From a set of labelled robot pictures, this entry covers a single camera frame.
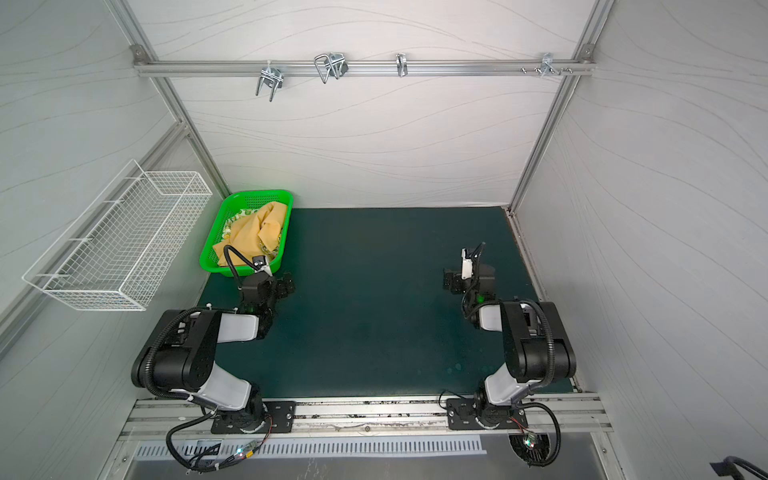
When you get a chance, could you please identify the yellow skirt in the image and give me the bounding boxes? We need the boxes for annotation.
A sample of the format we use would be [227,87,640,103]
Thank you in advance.
[213,201,287,267]

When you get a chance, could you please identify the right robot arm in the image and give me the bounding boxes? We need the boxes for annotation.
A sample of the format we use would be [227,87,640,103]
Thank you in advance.
[443,260,577,429]

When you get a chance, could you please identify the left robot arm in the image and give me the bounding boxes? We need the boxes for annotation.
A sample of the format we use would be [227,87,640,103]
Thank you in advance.
[131,271,295,433]

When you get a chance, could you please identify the floral patterned skirt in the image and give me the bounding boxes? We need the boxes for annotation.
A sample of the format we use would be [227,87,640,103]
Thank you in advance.
[221,209,256,240]

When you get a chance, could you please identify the green plastic basket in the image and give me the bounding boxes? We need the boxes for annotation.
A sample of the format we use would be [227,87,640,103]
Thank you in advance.
[199,190,294,277]

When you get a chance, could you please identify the dark green table mat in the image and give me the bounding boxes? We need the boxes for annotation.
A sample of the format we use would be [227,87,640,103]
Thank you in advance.
[216,207,535,398]

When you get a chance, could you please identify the metal u-bolt clamp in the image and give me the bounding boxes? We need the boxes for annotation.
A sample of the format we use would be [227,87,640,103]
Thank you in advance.
[255,62,284,102]

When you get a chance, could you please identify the metal double hook clamp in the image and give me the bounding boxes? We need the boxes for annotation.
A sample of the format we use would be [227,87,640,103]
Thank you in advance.
[313,52,349,84]

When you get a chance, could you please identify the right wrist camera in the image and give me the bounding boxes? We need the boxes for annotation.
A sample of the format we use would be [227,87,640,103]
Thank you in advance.
[461,248,474,280]

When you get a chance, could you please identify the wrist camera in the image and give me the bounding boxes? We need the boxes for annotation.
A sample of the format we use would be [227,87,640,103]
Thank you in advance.
[251,255,273,276]
[461,248,474,280]

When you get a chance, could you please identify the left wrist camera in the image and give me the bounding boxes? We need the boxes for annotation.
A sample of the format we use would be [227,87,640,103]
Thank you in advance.
[251,255,273,276]

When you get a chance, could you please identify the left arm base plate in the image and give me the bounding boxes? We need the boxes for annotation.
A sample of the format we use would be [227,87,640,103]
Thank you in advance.
[211,400,297,435]

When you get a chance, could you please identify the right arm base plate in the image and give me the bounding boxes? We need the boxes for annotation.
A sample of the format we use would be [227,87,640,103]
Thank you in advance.
[442,397,528,431]

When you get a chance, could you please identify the white wire basket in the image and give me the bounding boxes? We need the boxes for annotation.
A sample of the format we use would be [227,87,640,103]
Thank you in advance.
[22,160,212,312]

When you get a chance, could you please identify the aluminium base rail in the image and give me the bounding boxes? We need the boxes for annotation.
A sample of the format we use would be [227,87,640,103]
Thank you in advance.
[118,393,613,441]

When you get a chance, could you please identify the white slotted cable duct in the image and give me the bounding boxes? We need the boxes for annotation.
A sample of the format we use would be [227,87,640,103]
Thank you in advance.
[134,435,487,461]

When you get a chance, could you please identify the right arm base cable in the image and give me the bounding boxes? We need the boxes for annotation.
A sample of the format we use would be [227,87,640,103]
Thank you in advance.
[437,389,563,469]

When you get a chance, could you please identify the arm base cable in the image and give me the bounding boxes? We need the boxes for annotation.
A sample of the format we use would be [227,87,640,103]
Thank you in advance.
[437,389,563,469]
[165,407,274,474]

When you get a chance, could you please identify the left arm base cable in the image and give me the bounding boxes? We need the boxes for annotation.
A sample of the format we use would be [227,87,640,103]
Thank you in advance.
[165,407,274,474]

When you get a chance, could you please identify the aluminium crossbar rail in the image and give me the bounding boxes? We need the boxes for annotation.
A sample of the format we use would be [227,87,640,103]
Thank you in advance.
[134,57,596,79]

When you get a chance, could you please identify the metal bracket with bolts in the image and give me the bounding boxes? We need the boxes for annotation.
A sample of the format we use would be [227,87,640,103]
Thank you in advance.
[520,53,573,78]

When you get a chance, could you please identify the small metal ring hook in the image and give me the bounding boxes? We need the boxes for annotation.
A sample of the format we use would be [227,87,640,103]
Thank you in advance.
[395,53,408,78]

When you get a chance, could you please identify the black cable bottom corner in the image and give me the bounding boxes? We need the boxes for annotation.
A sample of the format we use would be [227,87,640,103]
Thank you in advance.
[709,455,768,480]

